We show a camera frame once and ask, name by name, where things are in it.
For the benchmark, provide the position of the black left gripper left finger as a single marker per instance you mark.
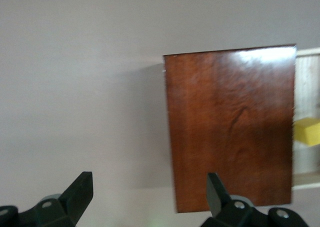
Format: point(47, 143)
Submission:
point(75, 194)

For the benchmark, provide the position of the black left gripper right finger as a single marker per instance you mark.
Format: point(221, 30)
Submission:
point(217, 197)

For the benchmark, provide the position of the yellow block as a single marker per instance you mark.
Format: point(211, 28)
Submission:
point(308, 132)

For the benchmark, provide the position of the dark red-brown wooden cabinet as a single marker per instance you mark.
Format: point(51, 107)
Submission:
point(225, 124)

